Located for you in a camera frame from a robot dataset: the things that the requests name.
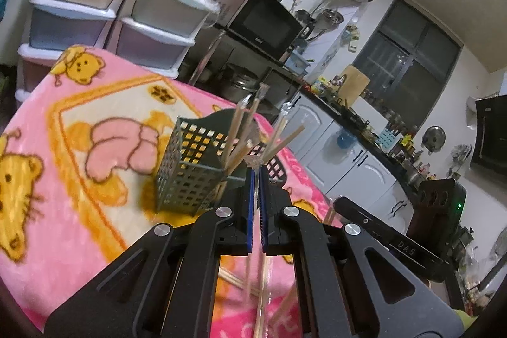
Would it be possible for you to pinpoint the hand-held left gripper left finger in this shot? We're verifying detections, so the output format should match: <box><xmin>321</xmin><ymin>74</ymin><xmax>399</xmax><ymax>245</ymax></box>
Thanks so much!
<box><xmin>43</xmin><ymin>168</ymin><xmax>255</xmax><ymax>338</ymax></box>

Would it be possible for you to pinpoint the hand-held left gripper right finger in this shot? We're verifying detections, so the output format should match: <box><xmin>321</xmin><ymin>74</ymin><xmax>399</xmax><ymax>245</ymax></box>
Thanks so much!
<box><xmin>259</xmin><ymin>167</ymin><xmax>467</xmax><ymax>338</ymax></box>

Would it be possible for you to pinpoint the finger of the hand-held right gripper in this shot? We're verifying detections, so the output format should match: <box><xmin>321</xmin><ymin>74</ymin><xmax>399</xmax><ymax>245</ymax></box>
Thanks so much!
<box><xmin>333</xmin><ymin>196</ymin><xmax>397</xmax><ymax>248</ymax></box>

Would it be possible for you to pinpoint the plastic chopstick pair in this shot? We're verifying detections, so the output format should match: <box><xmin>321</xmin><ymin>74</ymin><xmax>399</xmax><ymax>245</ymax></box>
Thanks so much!
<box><xmin>244</xmin><ymin>155</ymin><xmax>271</xmax><ymax>338</ymax></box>

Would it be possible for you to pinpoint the light bamboo chopstick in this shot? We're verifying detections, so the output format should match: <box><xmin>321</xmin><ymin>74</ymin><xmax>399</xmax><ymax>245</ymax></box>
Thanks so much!
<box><xmin>267</xmin><ymin>110</ymin><xmax>289</xmax><ymax>157</ymax></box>
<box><xmin>224</xmin><ymin>94</ymin><xmax>253</xmax><ymax>164</ymax></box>
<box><xmin>262</xmin><ymin>126</ymin><xmax>305</xmax><ymax>162</ymax></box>
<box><xmin>222</xmin><ymin>84</ymin><xmax>272</xmax><ymax>168</ymax></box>
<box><xmin>229</xmin><ymin>140</ymin><xmax>255</xmax><ymax>169</ymax></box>

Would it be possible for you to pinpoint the pile of wooden chopsticks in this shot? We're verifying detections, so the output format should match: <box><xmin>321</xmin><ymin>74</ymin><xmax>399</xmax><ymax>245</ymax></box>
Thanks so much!
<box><xmin>219</xmin><ymin>266</ymin><xmax>298</xmax><ymax>338</ymax></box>

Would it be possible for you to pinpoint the green plastic utensil holder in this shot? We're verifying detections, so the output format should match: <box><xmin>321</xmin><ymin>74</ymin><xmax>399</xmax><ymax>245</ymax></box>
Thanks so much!
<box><xmin>152</xmin><ymin>109</ymin><xmax>286</xmax><ymax>216</ymax></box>

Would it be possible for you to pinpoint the white kitchen cabinet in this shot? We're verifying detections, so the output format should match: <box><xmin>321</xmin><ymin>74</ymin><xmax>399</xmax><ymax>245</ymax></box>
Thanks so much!
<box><xmin>273</xmin><ymin>92</ymin><xmax>402</xmax><ymax>230</ymax></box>

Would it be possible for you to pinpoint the round metal lid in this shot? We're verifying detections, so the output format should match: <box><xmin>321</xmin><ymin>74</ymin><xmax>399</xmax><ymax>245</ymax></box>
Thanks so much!
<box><xmin>421</xmin><ymin>125</ymin><xmax>447</xmax><ymax>153</ymax></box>

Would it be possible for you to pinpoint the black range hood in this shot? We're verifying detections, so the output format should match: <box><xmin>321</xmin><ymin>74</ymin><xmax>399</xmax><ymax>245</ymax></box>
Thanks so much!
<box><xmin>471</xmin><ymin>93</ymin><xmax>507</xmax><ymax>169</ymax></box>

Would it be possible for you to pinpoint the large metal pot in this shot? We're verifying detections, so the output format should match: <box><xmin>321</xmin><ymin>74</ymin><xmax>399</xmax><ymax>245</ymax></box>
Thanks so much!
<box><xmin>225</xmin><ymin>64</ymin><xmax>259</xmax><ymax>94</ymax></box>

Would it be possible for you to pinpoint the wooden cutting board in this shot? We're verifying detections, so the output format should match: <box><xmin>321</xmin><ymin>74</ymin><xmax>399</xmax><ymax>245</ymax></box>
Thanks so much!
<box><xmin>340</xmin><ymin>64</ymin><xmax>372</xmax><ymax>104</ymax></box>

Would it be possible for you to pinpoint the light blue storage box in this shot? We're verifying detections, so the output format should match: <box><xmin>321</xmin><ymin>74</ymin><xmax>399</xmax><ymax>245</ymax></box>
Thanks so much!
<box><xmin>284</xmin><ymin>52</ymin><xmax>310</xmax><ymax>74</ymax></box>

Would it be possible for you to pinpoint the metal storage rack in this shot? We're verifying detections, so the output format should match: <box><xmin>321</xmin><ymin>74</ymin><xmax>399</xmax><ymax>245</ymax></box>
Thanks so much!
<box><xmin>180</xmin><ymin>25</ymin><xmax>302</xmax><ymax>113</ymax></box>

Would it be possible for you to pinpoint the dark framed window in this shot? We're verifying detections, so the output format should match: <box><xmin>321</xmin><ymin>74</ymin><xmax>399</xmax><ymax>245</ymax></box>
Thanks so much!
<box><xmin>352</xmin><ymin>0</ymin><xmax>463</xmax><ymax>130</ymax></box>

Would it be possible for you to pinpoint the pink printed blanket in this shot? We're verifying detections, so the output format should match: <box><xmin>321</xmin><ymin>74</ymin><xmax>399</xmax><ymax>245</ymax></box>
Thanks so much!
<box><xmin>0</xmin><ymin>44</ymin><xmax>337</xmax><ymax>338</ymax></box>

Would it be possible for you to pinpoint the black microwave oven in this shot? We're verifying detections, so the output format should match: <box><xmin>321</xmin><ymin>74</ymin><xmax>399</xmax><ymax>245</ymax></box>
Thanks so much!
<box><xmin>225</xmin><ymin>0</ymin><xmax>305</xmax><ymax>62</ymax></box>

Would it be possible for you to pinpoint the steel cooking pot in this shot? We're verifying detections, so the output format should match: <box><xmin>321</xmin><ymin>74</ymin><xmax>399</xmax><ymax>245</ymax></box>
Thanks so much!
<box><xmin>316</xmin><ymin>9</ymin><xmax>344</xmax><ymax>33</ymax></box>

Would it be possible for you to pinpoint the white plastic drawer cabinet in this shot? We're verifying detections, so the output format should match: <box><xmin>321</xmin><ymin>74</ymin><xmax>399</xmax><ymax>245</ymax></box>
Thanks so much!
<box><xmin>16</xmin><ymin>0</ymin><xmax>142</xmax><ymax>101</ymax></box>
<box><xmin>114</xmin><ymin>0</ymin><xmax>221</xmax><ymax>80</ymax></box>

